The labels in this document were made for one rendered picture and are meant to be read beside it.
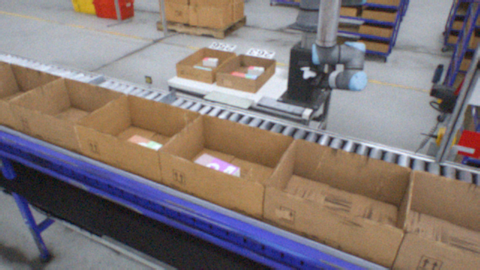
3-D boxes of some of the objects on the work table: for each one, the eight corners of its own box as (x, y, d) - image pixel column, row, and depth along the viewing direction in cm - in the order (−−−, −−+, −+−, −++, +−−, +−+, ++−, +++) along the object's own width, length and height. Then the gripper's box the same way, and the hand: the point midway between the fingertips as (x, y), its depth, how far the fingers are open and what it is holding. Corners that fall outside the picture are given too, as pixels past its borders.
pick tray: (236, 65, 264) (236, 52, 258) (211, 85, 234) (211, 70, 229) (204, 59, 274) (203, 46, 268) (175, 76, 244) (175, 63, 239)
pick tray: (276, 73, 252) (277, 59, 247) (255, 94, 223) (256, 79, 218) (240, 66, 262) (240, 53, 257) (215, 85, 233) (215, 71, 227)
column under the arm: (290, 85, 235) (295, 36, 217) (329, 93, 225) (337, 43, 207) (276, 101, 215) (280, 49, 197) (317, 111, 205) (325, 56, 188)
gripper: (317, 78, 168) (292, 76, 185) (342, 98, 178) (316, 95, 195) (325, 63, 169) (300, 62, 186) (349, 84, 179) (322, 82, 196)
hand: (310, 75), depth 191 cm, fingers open, 14 cm apart
